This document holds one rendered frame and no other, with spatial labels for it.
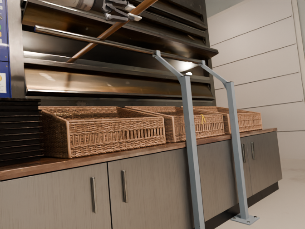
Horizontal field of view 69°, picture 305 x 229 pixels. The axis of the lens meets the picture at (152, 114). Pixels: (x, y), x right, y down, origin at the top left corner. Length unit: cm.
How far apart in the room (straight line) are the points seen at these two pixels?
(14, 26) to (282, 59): 376
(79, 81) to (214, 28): 379
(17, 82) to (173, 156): 96
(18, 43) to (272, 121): 376
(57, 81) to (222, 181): 123
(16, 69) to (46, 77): 16
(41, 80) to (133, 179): 82
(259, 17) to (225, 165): 340
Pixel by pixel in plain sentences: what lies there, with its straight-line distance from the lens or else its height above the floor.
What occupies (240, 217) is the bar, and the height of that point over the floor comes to 1.
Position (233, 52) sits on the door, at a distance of 464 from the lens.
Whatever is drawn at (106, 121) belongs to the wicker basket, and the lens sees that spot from 103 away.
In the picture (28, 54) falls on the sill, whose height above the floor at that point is 116.
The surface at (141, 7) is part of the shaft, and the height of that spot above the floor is 118.
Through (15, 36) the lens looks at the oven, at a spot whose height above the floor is 126.
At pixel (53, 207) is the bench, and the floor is 42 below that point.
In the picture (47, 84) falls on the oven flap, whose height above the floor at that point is 99.
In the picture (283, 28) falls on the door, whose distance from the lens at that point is 441.
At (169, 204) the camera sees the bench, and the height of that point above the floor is 27.
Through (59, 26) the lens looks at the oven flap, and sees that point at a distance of 164.
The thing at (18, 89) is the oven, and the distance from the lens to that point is 145.
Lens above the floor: 67
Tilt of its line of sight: 4 degrees up
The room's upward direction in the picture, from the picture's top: 5 degrees counter-clockwise
